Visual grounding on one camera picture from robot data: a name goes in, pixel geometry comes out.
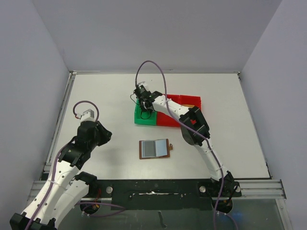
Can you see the red bin right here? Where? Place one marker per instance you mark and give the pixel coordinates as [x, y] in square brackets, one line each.
[188, 99]

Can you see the aluminium front rail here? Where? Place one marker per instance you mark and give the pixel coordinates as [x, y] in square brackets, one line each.
[262, 189]

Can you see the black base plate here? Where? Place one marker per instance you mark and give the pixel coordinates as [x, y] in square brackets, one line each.
[168, 194]

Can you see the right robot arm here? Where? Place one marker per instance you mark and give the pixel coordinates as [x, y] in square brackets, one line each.
[194, 130]

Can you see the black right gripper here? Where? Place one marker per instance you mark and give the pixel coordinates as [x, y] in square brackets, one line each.
[145, 105]

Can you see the green bin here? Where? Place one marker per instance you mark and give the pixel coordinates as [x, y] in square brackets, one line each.
[144, 118]

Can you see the aluminium rail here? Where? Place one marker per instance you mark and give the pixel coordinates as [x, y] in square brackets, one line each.
[262, 189]
[60, 118]

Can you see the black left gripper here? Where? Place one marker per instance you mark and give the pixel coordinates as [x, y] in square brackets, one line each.
[106, 134]

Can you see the red bin middle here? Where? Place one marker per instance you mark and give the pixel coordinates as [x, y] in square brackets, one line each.
[164, 120]

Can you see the aluminium left rail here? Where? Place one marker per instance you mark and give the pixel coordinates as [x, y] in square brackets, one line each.
[60, 118]

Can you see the red bin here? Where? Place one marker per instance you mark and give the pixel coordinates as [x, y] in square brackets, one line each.
[188, 99]
[164, 120]

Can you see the brown leather card holder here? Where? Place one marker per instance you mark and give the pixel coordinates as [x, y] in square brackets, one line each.
[154, 149]

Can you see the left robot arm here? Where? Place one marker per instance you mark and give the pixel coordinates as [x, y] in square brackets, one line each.
[67, 184]

